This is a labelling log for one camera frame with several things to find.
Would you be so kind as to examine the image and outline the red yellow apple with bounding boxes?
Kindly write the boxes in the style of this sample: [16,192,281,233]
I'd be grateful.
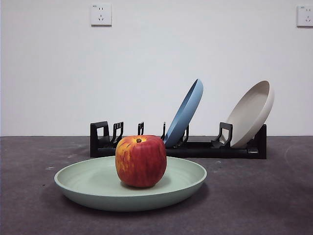
[115,135,168,188]

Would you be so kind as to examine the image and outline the green plate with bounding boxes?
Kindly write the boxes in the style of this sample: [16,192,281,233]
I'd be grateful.
[54,156,207,212]

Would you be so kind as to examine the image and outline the blue plate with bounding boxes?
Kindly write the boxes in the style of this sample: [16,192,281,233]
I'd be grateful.
[163,78,204,148]

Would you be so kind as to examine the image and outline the black plate rack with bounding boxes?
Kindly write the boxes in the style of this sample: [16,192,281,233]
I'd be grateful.
[89,121,267,160]

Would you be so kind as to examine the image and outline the beige plate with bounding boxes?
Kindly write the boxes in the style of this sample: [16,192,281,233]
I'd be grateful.
[224,80,275,148]

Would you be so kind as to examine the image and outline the white wall socket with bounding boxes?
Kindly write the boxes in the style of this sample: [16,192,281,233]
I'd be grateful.
[296,5,313,27]
[90,3,113,27]

